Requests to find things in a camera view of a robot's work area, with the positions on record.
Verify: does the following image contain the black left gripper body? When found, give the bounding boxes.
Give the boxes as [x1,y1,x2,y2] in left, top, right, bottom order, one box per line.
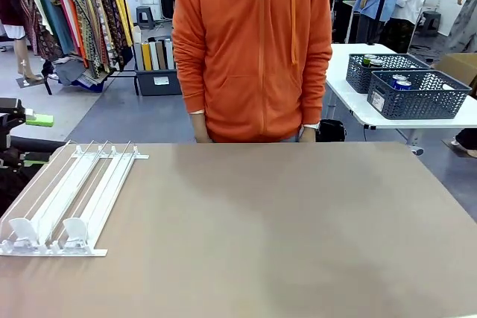
[0,124,12,150]

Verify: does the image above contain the grey plastic basket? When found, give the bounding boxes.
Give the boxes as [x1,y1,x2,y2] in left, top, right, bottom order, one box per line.
[367,70,473,121]
[345,53,433,95]

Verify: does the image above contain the person's right forearm orange sleeve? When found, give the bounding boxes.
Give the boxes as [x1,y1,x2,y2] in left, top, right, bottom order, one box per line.
[171,40,208,116]

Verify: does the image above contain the person's left forearm orange sleeve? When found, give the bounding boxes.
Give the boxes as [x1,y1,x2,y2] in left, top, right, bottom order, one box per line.
[297,40,333,128]

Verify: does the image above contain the white can dispenser rack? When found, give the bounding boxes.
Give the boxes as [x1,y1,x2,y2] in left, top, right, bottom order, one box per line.
[0,139,150,258]

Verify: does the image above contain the person's right hand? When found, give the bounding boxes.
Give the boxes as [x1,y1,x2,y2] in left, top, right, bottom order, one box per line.
[189,112,211,144]

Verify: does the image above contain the person's left hand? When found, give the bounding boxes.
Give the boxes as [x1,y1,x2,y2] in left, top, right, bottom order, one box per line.
[298,127,320,144]

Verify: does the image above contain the mannequin legs with stand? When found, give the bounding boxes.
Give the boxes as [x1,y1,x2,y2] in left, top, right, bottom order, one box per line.
[14,36,44,84]

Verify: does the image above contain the grey cloth pile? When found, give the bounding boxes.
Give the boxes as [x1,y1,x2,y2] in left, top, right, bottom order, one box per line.
[54,59,89,86]

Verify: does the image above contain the brown patterned garment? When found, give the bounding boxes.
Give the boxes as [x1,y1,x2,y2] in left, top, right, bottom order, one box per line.
[18,0,64,62]

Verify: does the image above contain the patterned folded fabric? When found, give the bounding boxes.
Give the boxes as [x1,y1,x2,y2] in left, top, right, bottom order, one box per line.
[76,68,109,90]

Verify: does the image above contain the teal hanging garment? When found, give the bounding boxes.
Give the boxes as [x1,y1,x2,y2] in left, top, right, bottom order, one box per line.
[31,0,75,54]

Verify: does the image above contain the green beige patterned garment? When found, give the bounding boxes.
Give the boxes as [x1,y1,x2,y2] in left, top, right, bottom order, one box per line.
[63,0,113,73]

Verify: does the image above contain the dark floral hanging garment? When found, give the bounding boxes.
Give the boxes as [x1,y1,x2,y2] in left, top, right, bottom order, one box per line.
[91,0,130,68]

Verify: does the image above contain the yellow fabric roll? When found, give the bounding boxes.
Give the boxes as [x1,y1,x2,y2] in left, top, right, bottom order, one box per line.
[141,42,152,71]

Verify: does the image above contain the grey storage bin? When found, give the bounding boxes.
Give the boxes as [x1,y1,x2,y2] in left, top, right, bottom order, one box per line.
[133,67,183,96]

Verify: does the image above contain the white fabric roll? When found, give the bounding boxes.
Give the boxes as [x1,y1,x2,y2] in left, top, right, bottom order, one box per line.
[148,41,160,71]

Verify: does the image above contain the yellow hanging garment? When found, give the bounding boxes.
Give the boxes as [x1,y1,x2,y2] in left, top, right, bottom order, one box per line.
[104,0,134,48]

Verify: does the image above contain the brown fabric roll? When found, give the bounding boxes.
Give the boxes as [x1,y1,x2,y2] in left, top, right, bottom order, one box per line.
[155,40,167,71]

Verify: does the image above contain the white box appliance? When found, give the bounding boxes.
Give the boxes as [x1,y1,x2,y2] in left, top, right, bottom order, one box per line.
[124,0,143,21]

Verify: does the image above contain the grey plastic stool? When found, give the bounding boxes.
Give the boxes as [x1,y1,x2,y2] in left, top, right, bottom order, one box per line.
[420,10,443,38]
[136,5,156,30]

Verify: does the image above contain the light grey fabric roll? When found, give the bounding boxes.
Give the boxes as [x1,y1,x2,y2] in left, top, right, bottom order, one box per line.
[165,39,175,71]

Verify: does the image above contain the person in orange hoodie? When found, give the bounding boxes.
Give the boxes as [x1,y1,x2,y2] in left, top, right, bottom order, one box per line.
[171,0,333,144]

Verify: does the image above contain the black bag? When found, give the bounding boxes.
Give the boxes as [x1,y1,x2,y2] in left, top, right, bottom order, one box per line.
[318,119,347,143]

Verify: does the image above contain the white side table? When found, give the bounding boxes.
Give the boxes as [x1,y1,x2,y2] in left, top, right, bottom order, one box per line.
[326,42,477,155]

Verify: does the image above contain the dark hanging trousers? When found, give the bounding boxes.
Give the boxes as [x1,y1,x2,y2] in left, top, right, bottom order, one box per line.
[356,14,385,45]

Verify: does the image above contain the dark patterned skirt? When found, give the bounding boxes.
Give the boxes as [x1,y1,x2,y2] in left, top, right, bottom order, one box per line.
[382,18,417,54]

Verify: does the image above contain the bystander leg with shoe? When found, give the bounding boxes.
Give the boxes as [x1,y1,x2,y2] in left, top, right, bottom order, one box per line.
[450,127,477,159]

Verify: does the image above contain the cardboard box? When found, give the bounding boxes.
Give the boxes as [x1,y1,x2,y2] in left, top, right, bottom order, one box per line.
[434,52,477,98]

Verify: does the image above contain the grey dress on mannequin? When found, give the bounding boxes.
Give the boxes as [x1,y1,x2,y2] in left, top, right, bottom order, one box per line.
[445,0,477,54]

